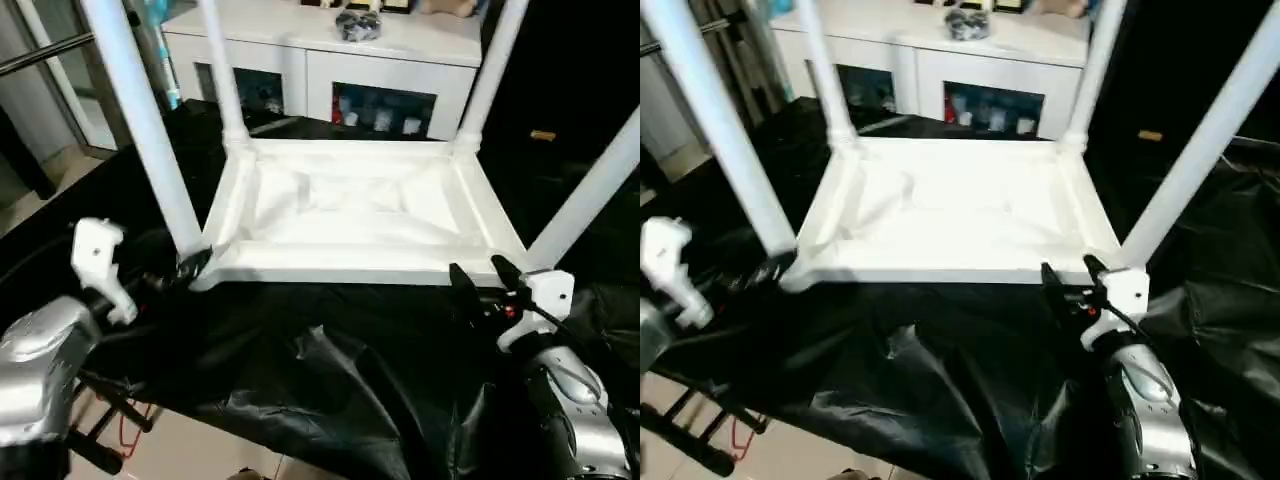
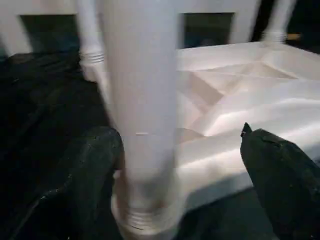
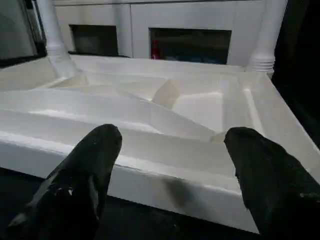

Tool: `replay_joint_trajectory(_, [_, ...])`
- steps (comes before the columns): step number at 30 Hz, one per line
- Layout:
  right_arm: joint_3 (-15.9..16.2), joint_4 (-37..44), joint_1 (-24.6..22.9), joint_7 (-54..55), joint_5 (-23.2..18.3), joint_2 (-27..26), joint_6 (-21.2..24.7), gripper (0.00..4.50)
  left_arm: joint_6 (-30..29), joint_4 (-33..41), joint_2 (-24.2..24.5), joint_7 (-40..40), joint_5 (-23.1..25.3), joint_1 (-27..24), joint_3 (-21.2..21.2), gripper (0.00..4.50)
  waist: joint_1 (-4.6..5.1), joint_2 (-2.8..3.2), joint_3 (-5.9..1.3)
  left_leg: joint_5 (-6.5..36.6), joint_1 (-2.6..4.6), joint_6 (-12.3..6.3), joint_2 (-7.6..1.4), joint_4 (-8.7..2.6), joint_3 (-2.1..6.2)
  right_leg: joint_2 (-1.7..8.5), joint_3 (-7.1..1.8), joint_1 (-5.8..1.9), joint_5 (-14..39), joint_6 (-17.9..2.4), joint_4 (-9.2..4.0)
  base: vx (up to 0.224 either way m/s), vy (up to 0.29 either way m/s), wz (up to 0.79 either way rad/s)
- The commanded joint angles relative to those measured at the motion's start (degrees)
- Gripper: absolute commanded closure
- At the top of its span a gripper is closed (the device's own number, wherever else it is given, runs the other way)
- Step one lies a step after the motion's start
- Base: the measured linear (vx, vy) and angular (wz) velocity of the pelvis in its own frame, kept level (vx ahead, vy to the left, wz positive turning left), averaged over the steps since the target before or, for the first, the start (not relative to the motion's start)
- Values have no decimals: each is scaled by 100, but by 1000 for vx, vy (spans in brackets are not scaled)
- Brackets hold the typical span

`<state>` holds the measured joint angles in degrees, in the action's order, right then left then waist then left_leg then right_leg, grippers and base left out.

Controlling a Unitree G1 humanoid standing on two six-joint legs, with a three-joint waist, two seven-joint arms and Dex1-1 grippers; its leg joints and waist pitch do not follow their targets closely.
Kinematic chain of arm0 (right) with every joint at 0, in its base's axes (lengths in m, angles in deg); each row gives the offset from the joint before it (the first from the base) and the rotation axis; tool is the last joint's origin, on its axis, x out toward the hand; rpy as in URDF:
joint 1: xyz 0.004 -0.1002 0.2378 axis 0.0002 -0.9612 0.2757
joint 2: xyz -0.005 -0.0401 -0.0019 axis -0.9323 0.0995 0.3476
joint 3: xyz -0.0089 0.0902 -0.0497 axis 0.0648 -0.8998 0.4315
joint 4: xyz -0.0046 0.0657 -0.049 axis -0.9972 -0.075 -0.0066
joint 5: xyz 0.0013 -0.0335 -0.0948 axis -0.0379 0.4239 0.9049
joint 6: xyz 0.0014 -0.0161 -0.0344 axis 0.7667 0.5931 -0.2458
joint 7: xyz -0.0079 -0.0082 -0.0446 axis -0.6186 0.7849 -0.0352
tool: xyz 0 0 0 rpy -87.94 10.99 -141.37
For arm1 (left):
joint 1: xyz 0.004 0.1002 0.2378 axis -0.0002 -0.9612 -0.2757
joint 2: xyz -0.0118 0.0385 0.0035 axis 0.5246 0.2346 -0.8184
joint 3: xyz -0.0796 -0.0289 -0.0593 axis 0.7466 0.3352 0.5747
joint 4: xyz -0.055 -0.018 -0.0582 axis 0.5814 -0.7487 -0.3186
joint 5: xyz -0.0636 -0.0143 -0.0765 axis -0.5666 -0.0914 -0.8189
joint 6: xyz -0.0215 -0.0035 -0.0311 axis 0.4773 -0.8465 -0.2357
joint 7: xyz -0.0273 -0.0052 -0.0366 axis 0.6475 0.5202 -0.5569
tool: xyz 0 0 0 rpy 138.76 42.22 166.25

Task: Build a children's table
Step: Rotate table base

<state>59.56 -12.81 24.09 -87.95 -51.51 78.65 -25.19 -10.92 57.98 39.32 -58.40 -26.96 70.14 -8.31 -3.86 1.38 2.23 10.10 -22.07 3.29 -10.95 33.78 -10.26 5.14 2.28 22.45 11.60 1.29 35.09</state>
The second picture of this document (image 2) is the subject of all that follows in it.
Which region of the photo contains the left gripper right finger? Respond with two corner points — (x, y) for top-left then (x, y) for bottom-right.
(239, 122), (320, 240)

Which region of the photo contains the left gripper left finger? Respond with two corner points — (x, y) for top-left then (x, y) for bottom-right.
(5, 126), (126, 240)

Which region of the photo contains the white plastic table top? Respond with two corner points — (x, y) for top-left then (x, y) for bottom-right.
(172, 41), (320, 212)

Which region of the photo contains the black plastic mat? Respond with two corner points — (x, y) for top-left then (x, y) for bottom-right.
(0, 47), (320, 240)

